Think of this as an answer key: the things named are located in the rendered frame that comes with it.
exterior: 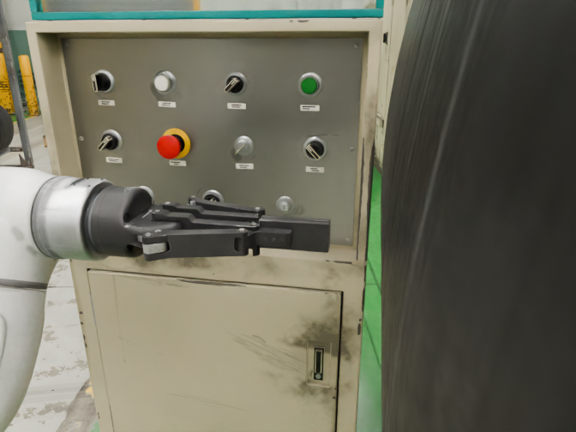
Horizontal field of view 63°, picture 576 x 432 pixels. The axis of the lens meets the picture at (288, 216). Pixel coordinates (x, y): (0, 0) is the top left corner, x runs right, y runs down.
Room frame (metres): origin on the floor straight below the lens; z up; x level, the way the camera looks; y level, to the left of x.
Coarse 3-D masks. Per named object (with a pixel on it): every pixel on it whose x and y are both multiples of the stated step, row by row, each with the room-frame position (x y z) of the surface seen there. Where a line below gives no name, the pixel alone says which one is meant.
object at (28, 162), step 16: (0, 0) 3.99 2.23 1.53; (0, 16) 3.97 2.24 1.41; (0, 32) 3.97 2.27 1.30; (0, 48) 3.97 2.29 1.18; (16, 80) 4.00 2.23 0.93; (16, 96) 3.97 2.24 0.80; (0, 112) 3.74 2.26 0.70; (16, 112) 3.97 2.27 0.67; (0, 128) 3.65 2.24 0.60; (0, 144) 3.66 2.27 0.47; (32, 160) 3.99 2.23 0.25
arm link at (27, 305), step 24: (0, 288) 0.41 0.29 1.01; (0, 312) 0.40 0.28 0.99; (24, 312) 0.42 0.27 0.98; (0, 336) 0.39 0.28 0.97; (24, 336) 0.41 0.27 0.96; (0, 360) 0.38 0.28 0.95; (24, 360) 0.40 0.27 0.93; (0, 384) 0.37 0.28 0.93; (24, 384) 0.39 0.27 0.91; (0, 408) 0.36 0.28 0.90
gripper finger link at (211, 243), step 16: (144, 240) 0.39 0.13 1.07; (160, 240) 0.40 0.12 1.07; (176, 240) 0.40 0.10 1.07; (192, 240) 0.40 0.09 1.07; (208, 240) 0.40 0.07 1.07; (224, 240) 0.40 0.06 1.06; (144, 256) 0.40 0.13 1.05; (160, 256) 0.40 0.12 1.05; (176, 256) 0.40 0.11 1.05; (192, 256) 0.40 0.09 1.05; (208, 256) 0.40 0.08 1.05
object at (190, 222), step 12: (156, 216) 0.44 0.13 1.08; (168, 216) 0.44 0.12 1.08; (180, 216) 0.44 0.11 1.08; (192, 216) 0.44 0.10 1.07; (192, 228) 0.43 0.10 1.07; (204, 228) 0.43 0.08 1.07; (216, 228) 0.43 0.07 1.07; (228, 228) 0.43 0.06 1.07; (240, 228) 0.42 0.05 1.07; (252, 228) 0.42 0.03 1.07
